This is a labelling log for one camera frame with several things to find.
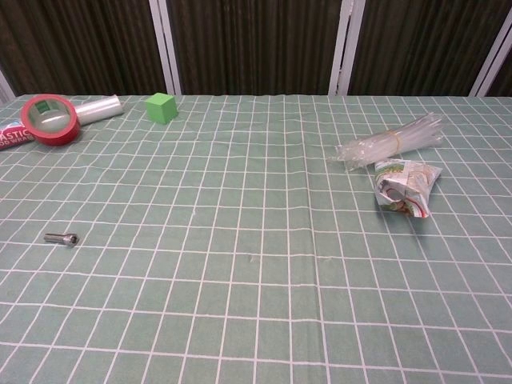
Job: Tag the silver metal screw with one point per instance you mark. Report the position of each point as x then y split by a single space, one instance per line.
64 238

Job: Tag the green checked tablecloth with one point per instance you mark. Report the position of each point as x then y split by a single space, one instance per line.
256 260

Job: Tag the green cube block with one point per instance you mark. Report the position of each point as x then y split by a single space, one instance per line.
160 108

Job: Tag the dark ribbed partition panel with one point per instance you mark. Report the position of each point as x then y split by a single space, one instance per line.
256 46
76 44
428 46

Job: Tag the bundle of clear straws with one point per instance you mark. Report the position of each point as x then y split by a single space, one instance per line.
394 142

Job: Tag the crumpled printed carton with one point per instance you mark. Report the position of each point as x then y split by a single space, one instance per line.
404 188

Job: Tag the plastic wrap roll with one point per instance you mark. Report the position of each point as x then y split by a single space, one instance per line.
98 108

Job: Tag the red tape roll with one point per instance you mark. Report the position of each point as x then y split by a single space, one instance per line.
64 136

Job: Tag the white partition frame post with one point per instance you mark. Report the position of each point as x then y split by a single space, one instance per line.
167 48
6 88
344 48
494 56

